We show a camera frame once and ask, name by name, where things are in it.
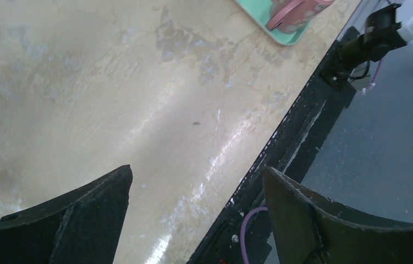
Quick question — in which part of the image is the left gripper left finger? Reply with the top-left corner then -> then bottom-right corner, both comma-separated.
0,165 -> 133,263

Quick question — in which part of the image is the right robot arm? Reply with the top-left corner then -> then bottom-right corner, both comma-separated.
320,1 -> 413,91

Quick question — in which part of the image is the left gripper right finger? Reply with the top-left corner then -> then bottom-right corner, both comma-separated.
263,167 -> 413,263

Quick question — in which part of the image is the green floral tray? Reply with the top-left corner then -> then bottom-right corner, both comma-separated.
234,0 -> 312,46

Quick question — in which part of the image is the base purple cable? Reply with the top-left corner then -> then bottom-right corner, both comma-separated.
240,207 -> 269,264

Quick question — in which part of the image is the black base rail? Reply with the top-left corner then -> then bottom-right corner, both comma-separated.
188,27 -> 360,264

